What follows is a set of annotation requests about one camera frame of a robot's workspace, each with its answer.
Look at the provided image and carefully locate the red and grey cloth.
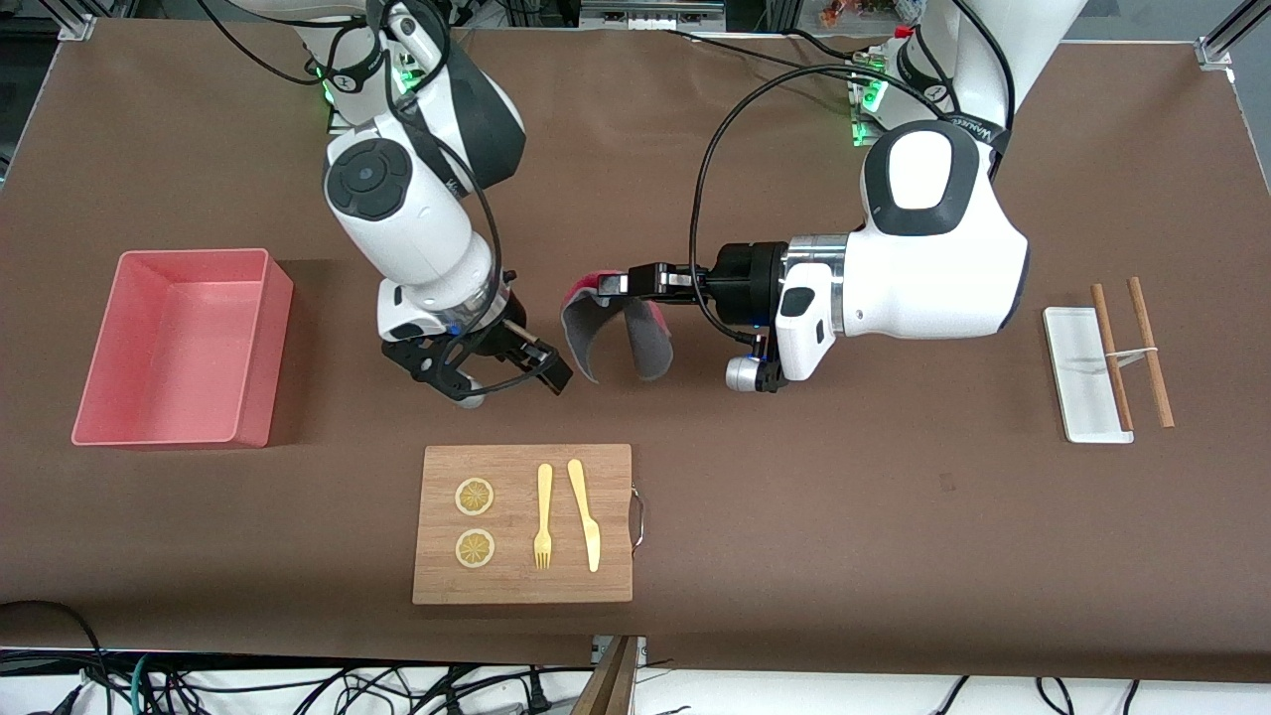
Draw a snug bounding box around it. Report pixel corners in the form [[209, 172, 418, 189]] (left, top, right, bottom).
[[559, 268, 676, 386]]

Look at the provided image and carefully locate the yellow plastic fork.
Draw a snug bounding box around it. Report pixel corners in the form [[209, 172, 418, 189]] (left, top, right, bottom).
[[533, 463, 554, 570]]

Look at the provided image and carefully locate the yellow plastic knife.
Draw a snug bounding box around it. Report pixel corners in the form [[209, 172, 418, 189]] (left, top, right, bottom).
[[567, 458, 602, 574]]

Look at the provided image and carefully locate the wooden cutting board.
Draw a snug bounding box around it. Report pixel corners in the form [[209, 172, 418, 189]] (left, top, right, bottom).
[[412, 444, 646, 606]]

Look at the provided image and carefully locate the pink plastic bin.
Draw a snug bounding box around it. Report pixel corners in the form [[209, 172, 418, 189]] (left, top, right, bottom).
[[71, 248, 295, 450]]

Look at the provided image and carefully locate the grey metal device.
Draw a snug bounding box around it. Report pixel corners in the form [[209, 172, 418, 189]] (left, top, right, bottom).
[[581, 0, 728, 31]]

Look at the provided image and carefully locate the colourful toy pile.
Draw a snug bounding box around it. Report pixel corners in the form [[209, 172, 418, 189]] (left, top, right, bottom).
[[819, 0, 919, 26]]

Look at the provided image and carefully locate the brown wooden beam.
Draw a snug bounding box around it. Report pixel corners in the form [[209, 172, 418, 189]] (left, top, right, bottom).
[[571, 636, 641, 715]]

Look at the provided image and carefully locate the white rectangular tray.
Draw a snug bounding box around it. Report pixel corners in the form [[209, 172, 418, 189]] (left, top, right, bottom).
[[1043, 307, 1135, 445]]

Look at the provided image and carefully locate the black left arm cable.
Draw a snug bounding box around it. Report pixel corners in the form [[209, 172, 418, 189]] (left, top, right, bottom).
[[689, 0, 1016, 344]]

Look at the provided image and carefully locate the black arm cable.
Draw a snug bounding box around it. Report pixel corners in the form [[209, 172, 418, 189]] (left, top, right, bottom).
[[689, 0, 1016, 344], [194, 0, 502, 349]]

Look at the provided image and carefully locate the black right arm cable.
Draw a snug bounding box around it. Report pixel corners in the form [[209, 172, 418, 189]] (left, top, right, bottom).
[[194, 0, 502, 349]]

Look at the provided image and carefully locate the black cable on table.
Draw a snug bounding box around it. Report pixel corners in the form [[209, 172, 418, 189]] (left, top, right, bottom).
[[663, 28, 885, 88]]

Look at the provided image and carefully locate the thick black cable loop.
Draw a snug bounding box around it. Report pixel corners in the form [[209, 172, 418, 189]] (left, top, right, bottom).
[[0, 599, 110, 715]]

